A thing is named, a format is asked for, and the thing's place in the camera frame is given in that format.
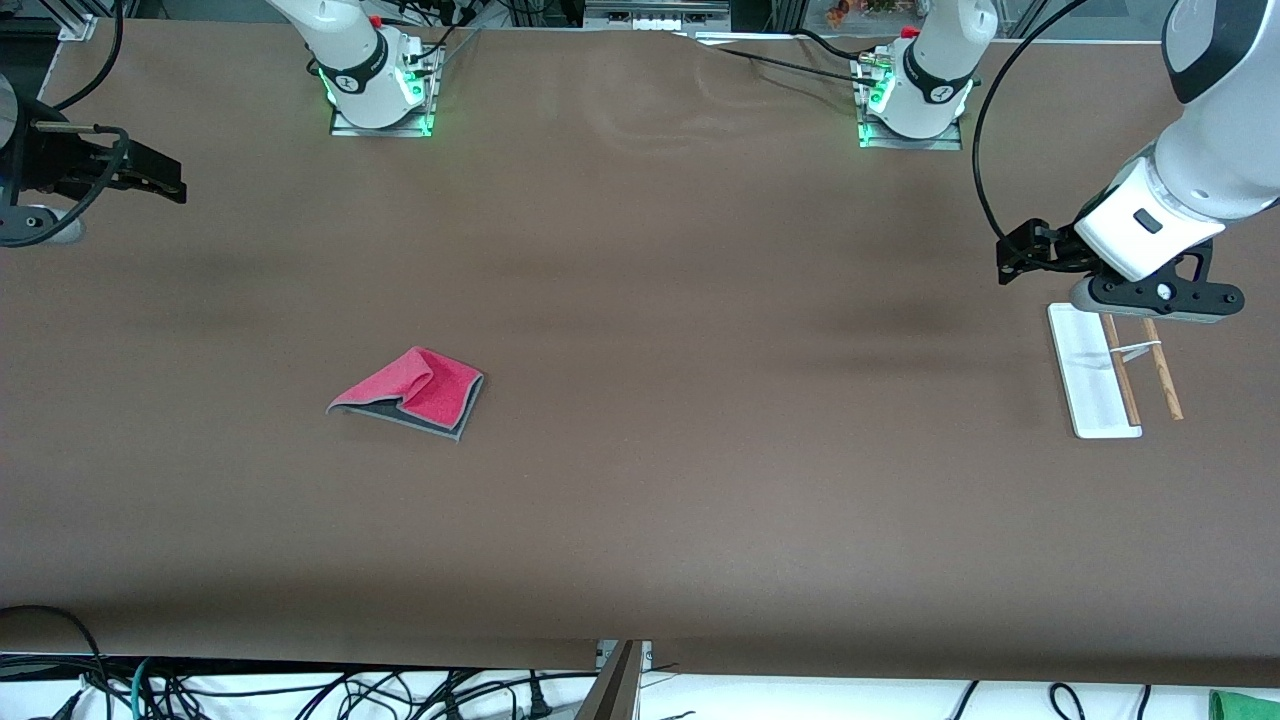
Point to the white rack with wooden rods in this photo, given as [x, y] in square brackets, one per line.
[1090, 380]

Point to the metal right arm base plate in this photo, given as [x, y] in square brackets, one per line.
[385, 130]

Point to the white power strip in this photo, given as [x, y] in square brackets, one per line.
[655, 22]

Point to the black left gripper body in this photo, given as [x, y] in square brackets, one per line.
[1053, 255]

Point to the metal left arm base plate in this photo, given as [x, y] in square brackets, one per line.
[940, 143]

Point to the aluminium frame profile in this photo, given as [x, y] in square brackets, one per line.
[78, 25]

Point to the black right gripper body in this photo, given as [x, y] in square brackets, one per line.
[52, 163]

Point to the red and grey towel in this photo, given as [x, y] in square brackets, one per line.
[420, 385]

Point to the green cloth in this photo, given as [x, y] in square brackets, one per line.
[1245, 708]

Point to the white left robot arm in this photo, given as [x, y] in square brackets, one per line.
[1220, 150]

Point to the brown metal post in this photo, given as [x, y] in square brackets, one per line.
[615, 690]

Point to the brown table cover sheet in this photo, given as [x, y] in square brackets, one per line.
[640, 450]

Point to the colourful background object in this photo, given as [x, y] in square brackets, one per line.
[840, 12]

